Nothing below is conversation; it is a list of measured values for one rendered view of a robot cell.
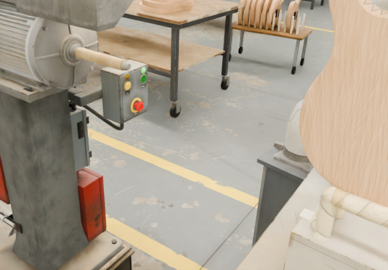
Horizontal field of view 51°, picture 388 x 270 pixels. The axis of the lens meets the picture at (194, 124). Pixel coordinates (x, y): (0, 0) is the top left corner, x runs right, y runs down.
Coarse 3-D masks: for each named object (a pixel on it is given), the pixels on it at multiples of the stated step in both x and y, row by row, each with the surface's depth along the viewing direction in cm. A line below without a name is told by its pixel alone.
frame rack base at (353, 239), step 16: (304, 224) 79; (336, 224) 80; (352, 224) 80; (368, 224) 80; (304, 240) 76; (336, 240) 76; (352, 240) 76; (368, 240) 76; (384, 240) 76; (288, 256) 80; (304, 256) 77; (320, 256) 75; (336, 256) 73; (352, 256) 72; (368, 256) 72; (384, 256) 72
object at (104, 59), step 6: (78, 48) 121; (84, 48) 121; (78, 54) 120; (84, 54) 119; (90, 54) 118; (96, 54) 117; (102, 54) 116; (90, 60) 119; (96, 60) 117; (102, 60) 116; (108, 60) 114; (114, 60) 113; (120, 60) 113; (108, 66) 116; (114, 66) 114; (120, 66) 113
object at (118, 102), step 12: (132, 60) 159; (108, 72) 146; (120, 72) 146; (132, 72) 149; (108, 84) 149; (120, 84) 146; (132, 84) 151; (144, 84) 157; (108, 96) 151; (120, 96) 148; (132, 96) 153; (144, 96) 159; (72, 108) 159; (108, 108) 154; (120, 108) 150; (132, 108) 154; (144, 108) 161; (108, 120) 160; (120, 120) 152
